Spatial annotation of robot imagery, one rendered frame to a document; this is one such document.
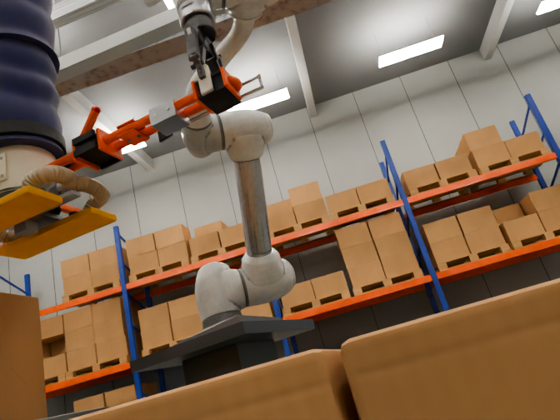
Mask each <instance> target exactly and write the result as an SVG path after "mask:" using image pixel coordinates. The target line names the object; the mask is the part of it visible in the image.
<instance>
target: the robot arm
mask: <svg viewBox="0 0 560 420"><path fill-rule="evenodd" d="M277 1H278V0H172V3H173V5H174V7H175V8H176V9H177V15H178V18H179V22H180V26H181V28H182V30H183V31H184V33H185V36H186V41H187V55H188V60H189V62H190V63H191V62H193V65H191V69H192V70H195V69H197V70H196V72H195V73H194V74H193V76H192V78H191V80H190V82H189V84H188V85H187V91H186V95H185V96H187V95H188V94H190V93H193V89H192V84H191V82H192V81H194V82H196V81H197V80H198V83H199V87H200V91H201V94H202V95H203V96H204V95H206V94H208V93H210V92H212V91H214V89H213V83H212V79H211V75H210V74H211V73H215V72H216V71H218V70H220V67H224V68H225V67H226V66H227V65H228V64H229V63H230V62H231V61H232V60H233V58H234V57H235V56H236V55H237V53H238V52H239V51H240V50H241V48H242V47H243V45H244V44H245V43H246V41H247V40H248V38H249V36H250V34H251V31H252V30H253V24H254V22H255V20H257V19H258V18H260V17H261V16H262V14H263V11H264V10H265V9H266V8H267V7H271V6H272V5H273V4H275V3H276V2H277ZM223 8H226V11H227V14H228V15H229V16H230V17H232V19H233V24H232V29H231V31H230V32H229V34H228V35H227V36H226V37H225V38H224V39H223V40H222V42H221V43H220V44H219V45H218V46H217V48H215V45H214V43H213V42H214V40H215V39H216V36H217V31H216V28H215V24H216V17H215V13H214V10H217V9H223ZM232 108H233V107H232ZM232 108H230V109H232ZM230 109H228V110H230ZM228 110H227V111H225V112H221V113H219V114H218V115H217V114H211V113H210V114H208V115H207V116H205V117H201V118H199V119H198V120H196V121H194V122H190V119H192V118H195V117H196V116H198V115H200V114H202V113H205V112H207V111H208V110H206V109H205V110H203V111H201V112H198V113H196V114H194V115H192V116H191V117H190V118H189V122H190V125H189V126H186V127H184V128H182V138H183V141H184V143H185V145H186V148H187V150H188V151H189V152H190V153H191V154H192V155H193V156H194V157H195V158H205V157H207V156H209V155H211V154H212V153H215V152H218V151H222V150H226V151H227V154H228V156H229V157H230V159H231V160H232V161H233V166H234V172H235V178H236V183H237V193H238V199H239V204H240V210H241V216H242V226H243V231H244V237H245V243H246V249H247V252H246V253H245V254H244V256H243V258H242V268H240V269H230V268H229V266H228V265H227V264H225V263H223V262H210V263H208V264H206V265H204V266H202V267H201V268H200V269H199V270H198V273H197V278H196V284H195V297H196V302H197V309H198V312H199V315H200V318H201V320H202V331H204V330H206V329H208V328H211V327H213V326H215V325H217V324H219V323H221V322H224V321H226V320H228V319H229V318H232V317H234V316H236V315H242V313H241V310H242V309H244V308H247V307H251V306H257V305H260V304H264V303H269V302H272V301H274V300H277V299H279V298H281V297H283V296H285V295H286V294H288V293H289V292H290V291H292V289H293V287H294V286H295V282H296V278H295V272H294V269H293V266H292V265H291V264H290V262H288V261H287V260H286V259H283V258H282V259H281V257H280V254H279V252H278V251H276V250H275V249H274V248H272V244H271V237H270V231H269V224H268V213H267V206H266V200H265V192H264V185H263V173H262V167H261V161H260V157H261V156H262V155H263V149H264V145H265V144H266V143H269V142H270V140H271V139H272V137H273V122H272V119H271V118H270V116H269V115H268V114H267V113H265V112H260V111H256V110H250V109H240V110H232V111H228Z"/></svg>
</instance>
